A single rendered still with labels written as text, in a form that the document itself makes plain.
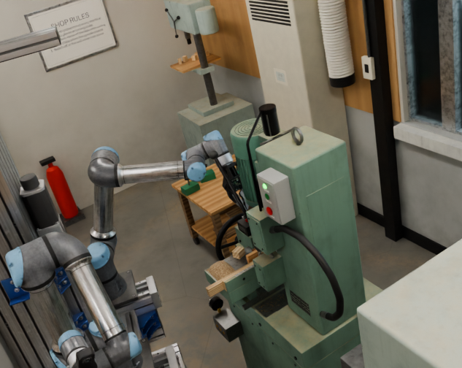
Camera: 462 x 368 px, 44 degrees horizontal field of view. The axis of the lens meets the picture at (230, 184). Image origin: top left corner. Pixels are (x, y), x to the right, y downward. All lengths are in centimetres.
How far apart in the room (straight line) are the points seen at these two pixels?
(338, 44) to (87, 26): 226
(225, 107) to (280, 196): 281
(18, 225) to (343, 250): 112
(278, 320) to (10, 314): 100
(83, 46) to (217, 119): 128
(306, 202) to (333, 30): 173
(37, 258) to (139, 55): 341
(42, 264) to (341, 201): 99
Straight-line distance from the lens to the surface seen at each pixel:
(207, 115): 451
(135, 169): 232
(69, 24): 486
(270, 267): 212
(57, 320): 204
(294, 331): 223
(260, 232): 198
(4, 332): 232
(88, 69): 496
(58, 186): 495
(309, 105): 361
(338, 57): 344
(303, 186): 181
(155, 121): 527
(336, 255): 203
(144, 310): 270
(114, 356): 187
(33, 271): 191
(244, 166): 213
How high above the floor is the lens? 236
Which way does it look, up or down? 29 degrees down
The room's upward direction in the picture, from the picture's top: 14 degrees counter-clockwise
